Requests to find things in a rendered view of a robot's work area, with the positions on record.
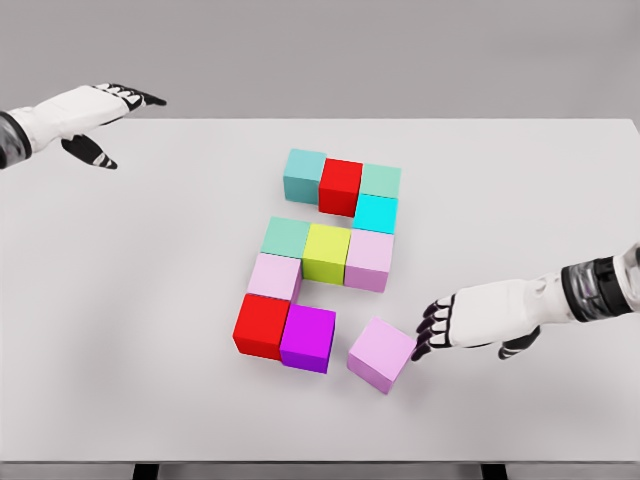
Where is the yellow cube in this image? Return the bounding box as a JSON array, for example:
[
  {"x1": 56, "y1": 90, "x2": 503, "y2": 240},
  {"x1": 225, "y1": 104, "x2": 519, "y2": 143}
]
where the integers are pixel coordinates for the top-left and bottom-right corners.
[{"x1": 301, "y1": 224, "x2": 353, "y2": 287}]

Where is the teal blue cube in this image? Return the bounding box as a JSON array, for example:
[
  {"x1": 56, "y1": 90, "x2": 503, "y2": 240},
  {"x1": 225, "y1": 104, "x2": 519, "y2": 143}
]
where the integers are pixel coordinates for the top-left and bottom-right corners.
[{"x1": 282, "y1": 148, "x2": 328, "y2": 205}]

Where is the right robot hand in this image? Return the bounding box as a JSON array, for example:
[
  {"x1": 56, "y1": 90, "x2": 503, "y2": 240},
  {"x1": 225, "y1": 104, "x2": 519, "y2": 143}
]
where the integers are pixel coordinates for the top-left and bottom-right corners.
[{"x1": 410, "y1": 278, "x2": 542, "y2": 362}]

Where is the bright cyan cube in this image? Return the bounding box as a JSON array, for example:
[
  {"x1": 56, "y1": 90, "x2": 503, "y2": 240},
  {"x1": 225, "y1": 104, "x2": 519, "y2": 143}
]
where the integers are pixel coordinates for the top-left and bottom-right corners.
[{"x1": 352, "y1": 193, "x2": 400, "y2": 235}]

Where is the mint green cube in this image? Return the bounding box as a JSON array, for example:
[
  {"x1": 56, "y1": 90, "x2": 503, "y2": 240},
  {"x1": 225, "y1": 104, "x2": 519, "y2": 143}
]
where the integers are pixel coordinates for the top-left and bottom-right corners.
[
  {"x1": 260, "y1": 216, "x2": 312, "y2": 260},
  {"x1": 358, "y1": 162, "x2": 403, "y2": 200}
]

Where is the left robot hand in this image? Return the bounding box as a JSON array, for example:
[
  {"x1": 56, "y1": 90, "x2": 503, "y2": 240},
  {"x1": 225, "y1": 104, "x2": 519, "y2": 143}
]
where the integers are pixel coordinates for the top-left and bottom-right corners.
[{"x1": 51, "y1": 82, "x2": 168, "y2": 171}]

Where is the red cube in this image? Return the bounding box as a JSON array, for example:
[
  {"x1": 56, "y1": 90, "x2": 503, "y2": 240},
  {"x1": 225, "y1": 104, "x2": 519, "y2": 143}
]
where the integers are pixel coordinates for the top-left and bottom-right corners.
[
  {"x1": 317, "y1": 157, "x2": 364, "y2": 218},
  {"x1": 232, "y1": 293, "x2": 292, "y2": 362}
]

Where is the light pink cube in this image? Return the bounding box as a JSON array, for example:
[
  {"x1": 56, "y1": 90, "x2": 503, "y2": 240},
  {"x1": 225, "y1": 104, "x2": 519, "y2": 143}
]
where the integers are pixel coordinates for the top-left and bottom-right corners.
[
  {"x1": 246, "y1": 253, "x2": 304, "y2": 304},
  {"x1": 343, "y1": 229, "x2": 396, "y2": 293},
  {"x1": 346, "y1": 316, "x2": 418, "y2": 396}
]

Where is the purple cube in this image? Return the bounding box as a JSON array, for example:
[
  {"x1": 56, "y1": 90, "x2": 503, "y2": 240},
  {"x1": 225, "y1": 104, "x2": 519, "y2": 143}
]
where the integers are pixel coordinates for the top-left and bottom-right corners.
[{"x1": 279, "y1": 303, "x2": 337, "y2": 374}]

